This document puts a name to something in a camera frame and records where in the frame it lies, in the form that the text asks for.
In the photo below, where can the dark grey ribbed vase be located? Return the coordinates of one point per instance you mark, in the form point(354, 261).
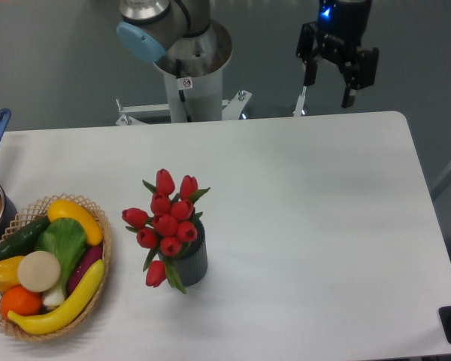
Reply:
point(191, 267)

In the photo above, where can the yellow banana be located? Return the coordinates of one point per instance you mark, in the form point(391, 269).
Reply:
point(69, 310)

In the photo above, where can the orange fruit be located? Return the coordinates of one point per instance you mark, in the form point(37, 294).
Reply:
point(21, 301)

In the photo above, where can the woven wicker basket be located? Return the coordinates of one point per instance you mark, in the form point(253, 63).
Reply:
point(33, 212)

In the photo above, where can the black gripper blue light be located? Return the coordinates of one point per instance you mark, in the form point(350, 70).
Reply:
point(338, 33)

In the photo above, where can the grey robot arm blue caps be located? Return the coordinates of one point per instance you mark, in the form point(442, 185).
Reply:
point(181, 39)

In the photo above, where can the green leafy bok choy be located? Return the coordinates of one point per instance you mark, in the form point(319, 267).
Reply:
point(66, 240)

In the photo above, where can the purple sweet potato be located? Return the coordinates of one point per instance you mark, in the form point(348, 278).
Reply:
point(91, 255)

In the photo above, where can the red tulip bouquet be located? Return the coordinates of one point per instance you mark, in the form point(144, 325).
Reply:
point(169, 228)

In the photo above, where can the green cucumber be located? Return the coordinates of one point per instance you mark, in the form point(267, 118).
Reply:
point(23, 241)

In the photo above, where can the beige round disc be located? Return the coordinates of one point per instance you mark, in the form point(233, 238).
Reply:
point(39, 271)

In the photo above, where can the yellow bell pepper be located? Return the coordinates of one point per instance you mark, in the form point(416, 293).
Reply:
point(9, 273)

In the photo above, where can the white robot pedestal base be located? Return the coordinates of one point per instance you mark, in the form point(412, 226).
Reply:
point(190, 99)

